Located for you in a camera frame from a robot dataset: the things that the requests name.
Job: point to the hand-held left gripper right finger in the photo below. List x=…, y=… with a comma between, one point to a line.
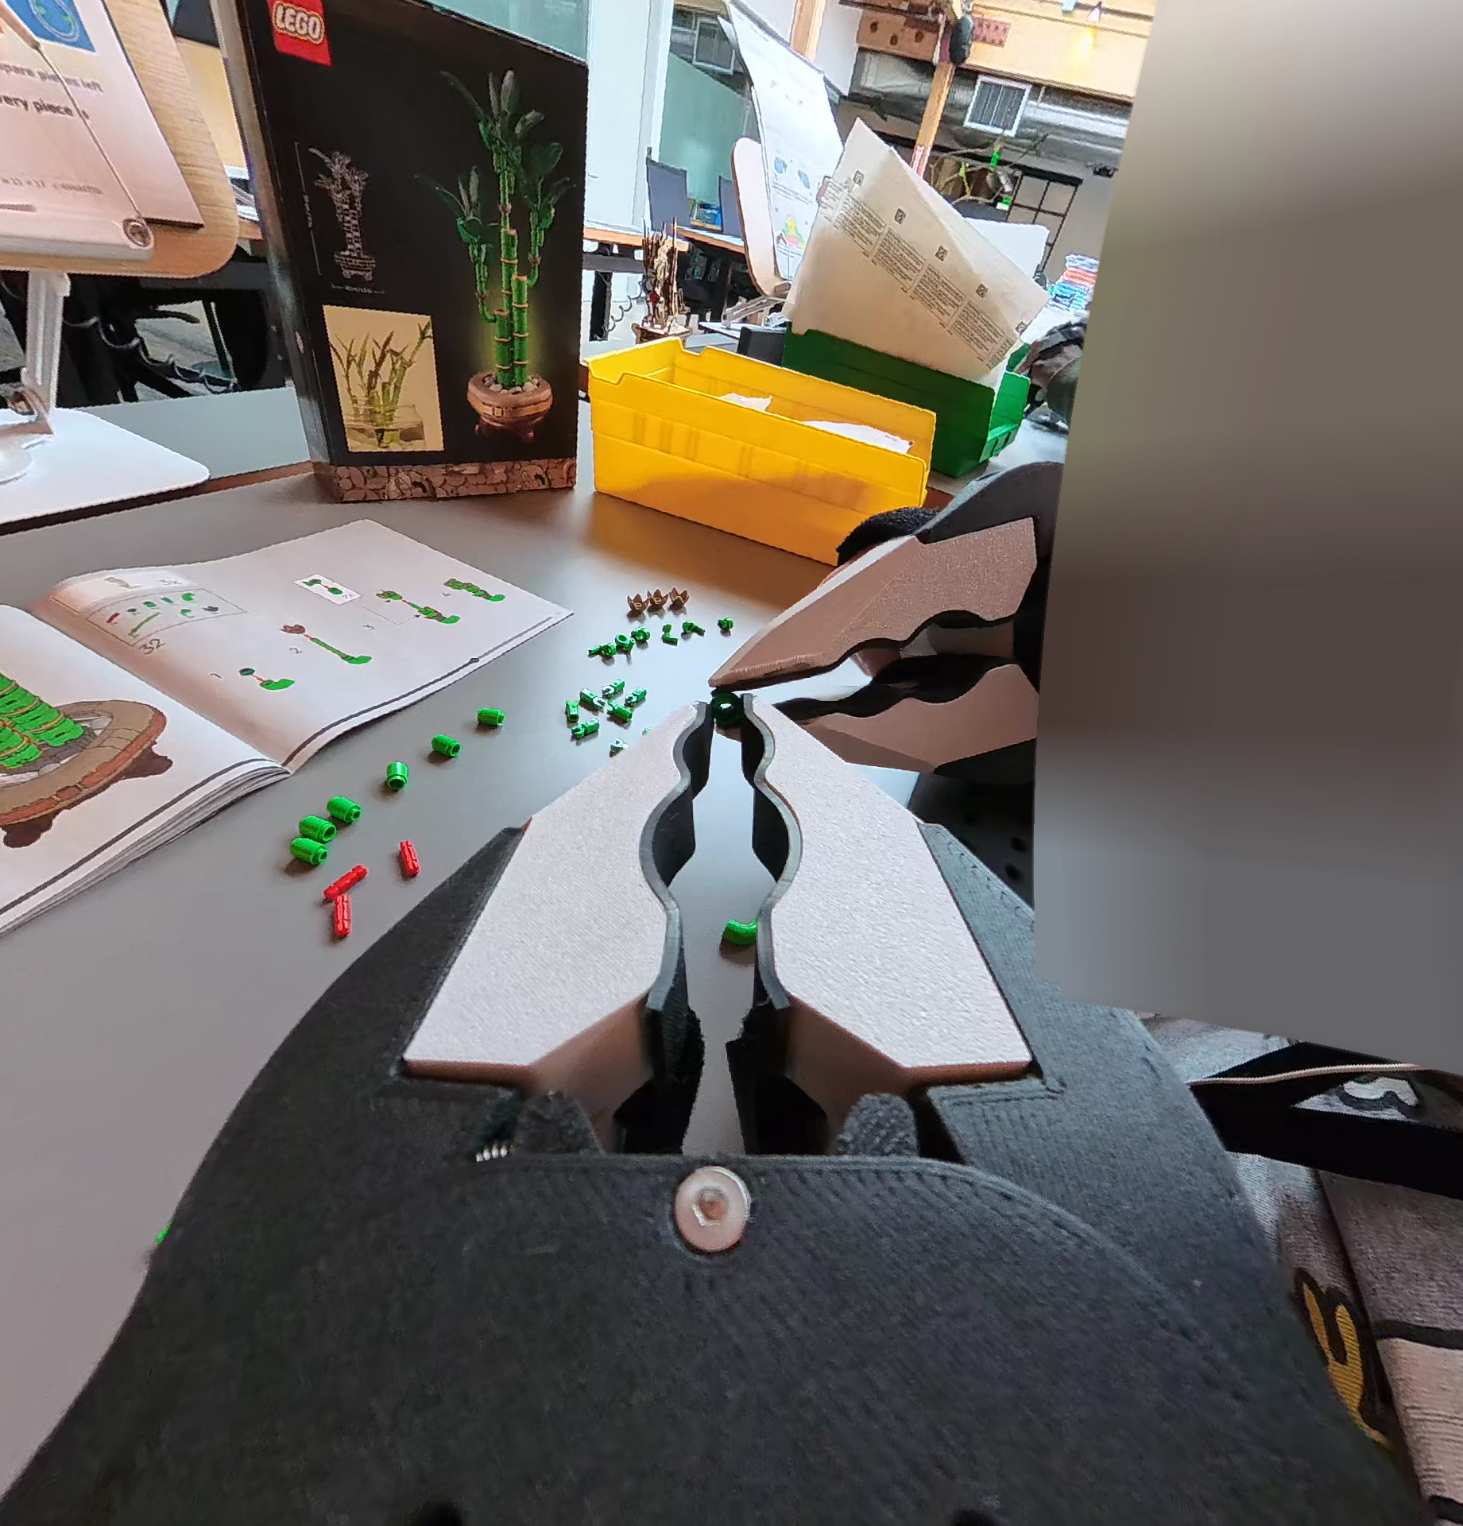
x=886, y=930

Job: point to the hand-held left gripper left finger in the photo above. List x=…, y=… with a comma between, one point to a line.
x=552, y=930

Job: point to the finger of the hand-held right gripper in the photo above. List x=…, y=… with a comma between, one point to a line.
x=898, y=589
x=946, y=715

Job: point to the green lego joint assembly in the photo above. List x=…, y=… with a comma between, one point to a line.
x=723, y=712

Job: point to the green lego elbow piece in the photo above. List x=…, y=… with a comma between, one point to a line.
x=738, y=931

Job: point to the scattered small green lego pieces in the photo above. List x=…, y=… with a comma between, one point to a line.
x=586, y=700

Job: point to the lego instruction booklet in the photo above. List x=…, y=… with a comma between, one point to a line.
x=326, y=667

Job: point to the black lego set box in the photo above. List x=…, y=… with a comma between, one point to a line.
x=421, y=238

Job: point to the green plastic bin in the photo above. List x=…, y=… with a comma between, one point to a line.
x=898, y=381

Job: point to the white paper in bin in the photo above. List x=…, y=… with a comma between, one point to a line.
x=833, y=426

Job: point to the yellow plastic bin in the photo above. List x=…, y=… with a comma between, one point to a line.
x=743, y=465

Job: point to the row of green round bricks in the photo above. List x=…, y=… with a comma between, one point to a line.
x=445, y=746

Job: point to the white paper bags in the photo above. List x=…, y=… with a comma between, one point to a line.
x=922, y=262

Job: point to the wooden figure model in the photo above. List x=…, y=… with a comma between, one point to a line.
x=661, y=286

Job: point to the white flip chart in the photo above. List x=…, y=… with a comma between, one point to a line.
x=791, y=131

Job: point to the white stand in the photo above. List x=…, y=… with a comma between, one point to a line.
x=87, y=458

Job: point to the wooden clipboard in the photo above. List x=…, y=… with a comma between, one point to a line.
x=207, y=179

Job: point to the laminated instruction sheet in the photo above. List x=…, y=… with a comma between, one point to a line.
x=40, y=119

